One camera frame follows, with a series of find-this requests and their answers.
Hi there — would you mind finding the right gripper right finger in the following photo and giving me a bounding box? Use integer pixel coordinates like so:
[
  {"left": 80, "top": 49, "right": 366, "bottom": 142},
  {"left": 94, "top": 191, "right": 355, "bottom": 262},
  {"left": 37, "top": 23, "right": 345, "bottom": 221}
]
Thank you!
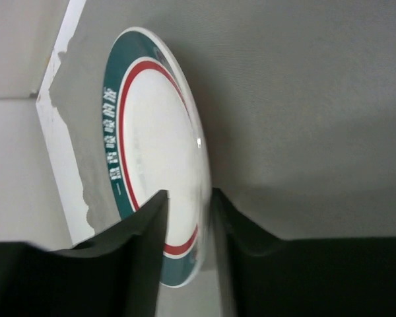
[{"left": 212, "top": 188, "right": 396, "bottom": 316}]

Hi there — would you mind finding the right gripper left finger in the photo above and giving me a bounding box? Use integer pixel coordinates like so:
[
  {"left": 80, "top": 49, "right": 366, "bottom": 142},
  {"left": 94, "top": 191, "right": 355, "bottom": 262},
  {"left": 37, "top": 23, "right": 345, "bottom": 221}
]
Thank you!
[{"left": 0, "top": 190, "right": 168, "bottom": 316}]

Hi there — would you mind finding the white plate green red rim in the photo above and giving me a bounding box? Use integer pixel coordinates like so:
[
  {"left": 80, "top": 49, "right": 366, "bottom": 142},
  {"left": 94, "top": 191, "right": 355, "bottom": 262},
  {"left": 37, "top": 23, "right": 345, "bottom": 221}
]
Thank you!
[{"left": 102, "top": 26, "right": 211, "bottom": 288}]

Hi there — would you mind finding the grey cloth placemat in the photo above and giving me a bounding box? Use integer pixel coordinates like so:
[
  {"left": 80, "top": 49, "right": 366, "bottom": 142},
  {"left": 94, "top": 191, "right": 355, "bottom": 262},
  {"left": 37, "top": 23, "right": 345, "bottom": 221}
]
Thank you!
[{"left": 51, "top": 0, "right": 396, "bottom": 317}]

